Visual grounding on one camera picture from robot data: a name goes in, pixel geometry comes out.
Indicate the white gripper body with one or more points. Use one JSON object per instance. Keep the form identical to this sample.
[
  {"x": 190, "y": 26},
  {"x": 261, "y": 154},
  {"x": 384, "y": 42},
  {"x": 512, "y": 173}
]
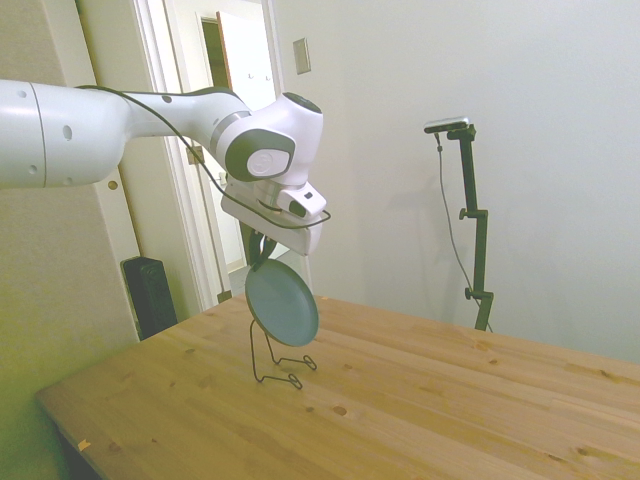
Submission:
[{"x": 295, "y": 239}]

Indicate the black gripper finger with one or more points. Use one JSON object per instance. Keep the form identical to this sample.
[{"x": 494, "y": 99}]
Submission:
[
  {"x": 255, "y": 247},
  {"x": 268, "y": 250}
]

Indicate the teal round plate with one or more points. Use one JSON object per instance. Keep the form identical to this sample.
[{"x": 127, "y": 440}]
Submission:
[{"x": 282, "y": 305}]

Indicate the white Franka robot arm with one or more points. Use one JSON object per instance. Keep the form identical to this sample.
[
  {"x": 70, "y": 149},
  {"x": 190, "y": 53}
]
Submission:
[{"x": 75, "y": 135}]

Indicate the black tower appliance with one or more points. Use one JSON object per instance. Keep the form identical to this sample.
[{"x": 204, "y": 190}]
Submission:
[{"x": 150, "y": 297}]

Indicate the brown wooden door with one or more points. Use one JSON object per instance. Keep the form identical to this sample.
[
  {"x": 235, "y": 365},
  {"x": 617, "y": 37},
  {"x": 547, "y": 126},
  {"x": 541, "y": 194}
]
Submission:
[{"x": 224, "y": 55}]

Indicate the white door frame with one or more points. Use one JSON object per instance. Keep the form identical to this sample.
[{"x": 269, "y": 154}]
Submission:
[{"x": 190, "y": 210}]

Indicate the black jointed camera stand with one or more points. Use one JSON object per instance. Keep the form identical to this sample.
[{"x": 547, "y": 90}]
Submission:
[{"x": 475, "y": 220}]

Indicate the grey wall switch plate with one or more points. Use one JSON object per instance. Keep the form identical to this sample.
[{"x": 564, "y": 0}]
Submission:
[{"x": 302, "y": 56}]

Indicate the grey stereo camera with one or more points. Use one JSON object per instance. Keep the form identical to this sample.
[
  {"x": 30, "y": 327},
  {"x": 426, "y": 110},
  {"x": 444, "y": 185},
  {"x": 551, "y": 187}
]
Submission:
[{"x": 446, "y": 125}]

